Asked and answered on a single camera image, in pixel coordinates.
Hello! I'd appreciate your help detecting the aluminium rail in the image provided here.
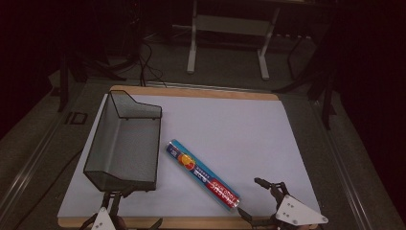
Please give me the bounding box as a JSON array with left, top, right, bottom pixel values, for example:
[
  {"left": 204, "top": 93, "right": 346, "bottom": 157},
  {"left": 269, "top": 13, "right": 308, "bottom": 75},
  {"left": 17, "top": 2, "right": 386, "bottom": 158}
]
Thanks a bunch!
[
  {"left": 0, "top": 109, "right": 66, "bottom": 221},
  {"left": 143, "top": 80, "right": 261, "bottom": 94},
  {"left": 310, "top": 100, "right": 372, "bottom": 230}
]

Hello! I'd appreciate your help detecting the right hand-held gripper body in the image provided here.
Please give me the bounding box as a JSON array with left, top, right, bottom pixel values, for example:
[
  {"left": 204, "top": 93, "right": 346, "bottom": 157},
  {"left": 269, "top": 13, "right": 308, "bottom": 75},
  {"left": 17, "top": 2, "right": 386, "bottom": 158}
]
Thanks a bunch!
[{"left": 267, "top": 181, "right": 329, "bottom": 230}]

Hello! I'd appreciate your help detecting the wooden table board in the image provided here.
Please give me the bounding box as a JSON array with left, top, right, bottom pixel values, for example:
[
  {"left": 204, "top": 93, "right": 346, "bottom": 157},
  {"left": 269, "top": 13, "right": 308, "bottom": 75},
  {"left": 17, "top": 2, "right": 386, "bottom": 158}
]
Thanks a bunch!
[{"left": 56, "top": 84, "right": 321, "bottom": 230}]

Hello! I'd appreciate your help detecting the thin black floor cable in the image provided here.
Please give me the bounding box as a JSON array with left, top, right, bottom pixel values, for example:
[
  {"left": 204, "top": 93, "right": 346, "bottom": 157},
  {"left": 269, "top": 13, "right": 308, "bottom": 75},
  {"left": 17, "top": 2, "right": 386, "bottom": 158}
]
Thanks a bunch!
[{"left": 12, "top": 149, "right": 84, "bottom": 230}]

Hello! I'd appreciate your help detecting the blue and red wrap roll box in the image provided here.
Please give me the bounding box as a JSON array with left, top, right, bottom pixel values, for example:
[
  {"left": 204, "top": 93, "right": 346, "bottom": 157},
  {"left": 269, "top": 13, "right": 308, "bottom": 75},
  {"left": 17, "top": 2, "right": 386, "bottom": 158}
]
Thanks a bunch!
[{"left": 165, "top": 139, "right": 241, "bottom": 212}]

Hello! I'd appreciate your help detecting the black wire mesh basket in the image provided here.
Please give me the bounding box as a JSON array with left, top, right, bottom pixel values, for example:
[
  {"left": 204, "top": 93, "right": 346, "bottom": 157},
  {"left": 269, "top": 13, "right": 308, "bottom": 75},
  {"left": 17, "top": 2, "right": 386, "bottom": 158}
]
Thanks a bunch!
[{"left": 82, "top": 89, "right": 163, "bottom": 193}]

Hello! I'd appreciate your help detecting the black metal stand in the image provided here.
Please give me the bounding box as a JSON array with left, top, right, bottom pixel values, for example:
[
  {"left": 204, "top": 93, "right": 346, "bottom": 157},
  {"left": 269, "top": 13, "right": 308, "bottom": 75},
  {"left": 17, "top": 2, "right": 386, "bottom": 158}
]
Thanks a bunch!
[
  {"left": 56, "top": 47, "right": 128, "bottom": 113},
  {"left": 272, "top": 28, "right": 338, "bottom": 130}
]

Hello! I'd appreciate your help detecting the white paper sheet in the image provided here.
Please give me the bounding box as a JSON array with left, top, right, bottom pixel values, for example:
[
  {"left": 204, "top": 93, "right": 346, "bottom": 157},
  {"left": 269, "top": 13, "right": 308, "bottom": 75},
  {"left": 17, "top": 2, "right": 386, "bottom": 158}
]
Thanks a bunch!
[{"left": 56, "top": 93, "right": 322, "bottom": 219}]

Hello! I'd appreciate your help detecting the white metal desk frame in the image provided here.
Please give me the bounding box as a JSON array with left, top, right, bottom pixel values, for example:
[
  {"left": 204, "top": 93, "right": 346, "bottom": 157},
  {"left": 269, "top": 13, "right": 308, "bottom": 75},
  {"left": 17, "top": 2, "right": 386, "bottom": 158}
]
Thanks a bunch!
[{"left": 186, "top": 0, "right": 282, "bottom": 81}]

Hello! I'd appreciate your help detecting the person's right hand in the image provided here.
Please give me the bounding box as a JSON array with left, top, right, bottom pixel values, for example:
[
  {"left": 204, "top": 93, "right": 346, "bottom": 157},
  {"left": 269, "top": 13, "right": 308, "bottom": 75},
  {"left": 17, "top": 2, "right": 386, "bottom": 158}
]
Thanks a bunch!
[{"left": 282, "top": 223, "right": 318, "bottom": 230}]

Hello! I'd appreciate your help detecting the person's left hand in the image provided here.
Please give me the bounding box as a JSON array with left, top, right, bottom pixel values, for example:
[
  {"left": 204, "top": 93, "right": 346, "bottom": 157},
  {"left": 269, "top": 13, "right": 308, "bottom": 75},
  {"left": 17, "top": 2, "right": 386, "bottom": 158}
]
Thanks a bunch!
[{"left": 115, "top": 216, "right": 129, "bottom": 230}]

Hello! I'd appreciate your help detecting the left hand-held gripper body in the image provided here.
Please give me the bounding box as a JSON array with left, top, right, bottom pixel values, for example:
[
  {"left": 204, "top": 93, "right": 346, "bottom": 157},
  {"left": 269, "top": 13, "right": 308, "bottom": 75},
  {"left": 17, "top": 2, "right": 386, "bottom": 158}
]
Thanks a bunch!
[{"left": 90, "top": 191, "right": 123, "bottom": 230}]

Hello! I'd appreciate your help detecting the black cable bundle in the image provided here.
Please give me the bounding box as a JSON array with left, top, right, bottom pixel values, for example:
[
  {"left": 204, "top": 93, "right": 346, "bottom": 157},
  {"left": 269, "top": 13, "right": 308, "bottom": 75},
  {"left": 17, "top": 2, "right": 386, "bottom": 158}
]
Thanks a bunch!
[{"left": 136, "top": 40, "right": 168, "bottom": 88}]

